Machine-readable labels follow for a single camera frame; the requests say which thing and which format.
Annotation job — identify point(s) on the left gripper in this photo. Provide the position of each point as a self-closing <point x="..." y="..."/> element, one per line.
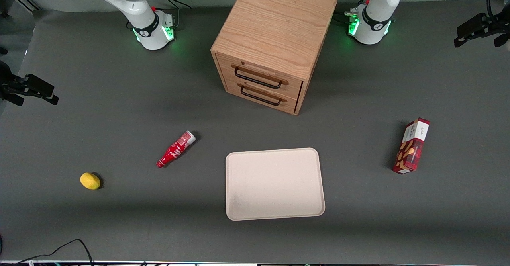
<point x="488" y="24"/>

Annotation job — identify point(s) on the wooden drawer cabinet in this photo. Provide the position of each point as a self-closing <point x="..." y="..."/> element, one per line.
<point x="275" y="23"/>

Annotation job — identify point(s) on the red cola bottle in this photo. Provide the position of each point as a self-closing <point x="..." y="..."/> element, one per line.
<point x="175" y="149"/>

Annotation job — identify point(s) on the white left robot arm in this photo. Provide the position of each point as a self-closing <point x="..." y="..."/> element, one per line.
<point x="376" y="7"/>

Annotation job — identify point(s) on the beige rectangular tray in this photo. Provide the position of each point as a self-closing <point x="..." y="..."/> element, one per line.
<point x="274" y="183"/>

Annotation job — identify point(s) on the yellow lemon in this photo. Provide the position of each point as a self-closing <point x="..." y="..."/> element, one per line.
<point x="90" y="180"/>

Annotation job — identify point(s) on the red cookie box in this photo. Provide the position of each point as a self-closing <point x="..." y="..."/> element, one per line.
<point x="411" y="148"/>

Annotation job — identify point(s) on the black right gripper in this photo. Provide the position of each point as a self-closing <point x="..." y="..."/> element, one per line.
<point x="12" y="86"/>

